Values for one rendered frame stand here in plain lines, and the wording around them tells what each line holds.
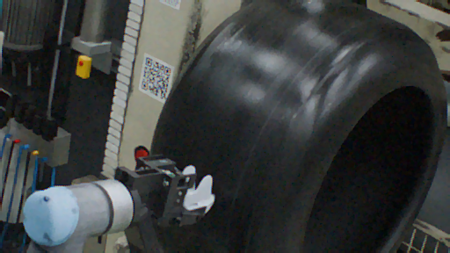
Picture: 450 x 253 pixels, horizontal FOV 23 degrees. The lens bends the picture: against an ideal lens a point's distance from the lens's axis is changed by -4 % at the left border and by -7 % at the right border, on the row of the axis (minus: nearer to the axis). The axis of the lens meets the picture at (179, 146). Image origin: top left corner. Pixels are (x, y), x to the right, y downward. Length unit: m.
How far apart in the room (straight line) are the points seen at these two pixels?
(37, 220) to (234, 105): 0.41
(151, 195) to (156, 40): 0.51
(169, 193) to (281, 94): 0.24
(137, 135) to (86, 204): 0.65
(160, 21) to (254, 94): 0.37
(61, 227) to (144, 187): 0.17
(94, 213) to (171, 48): 0.60
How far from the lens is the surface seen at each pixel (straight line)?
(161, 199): 1.67
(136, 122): 2.19
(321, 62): 1.78
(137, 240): 1.69
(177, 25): 2.07
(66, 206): 1.53
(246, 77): 1.80
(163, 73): 2.11
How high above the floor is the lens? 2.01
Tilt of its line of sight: 25 degrees down
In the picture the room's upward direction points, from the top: 10 degrees clockwise
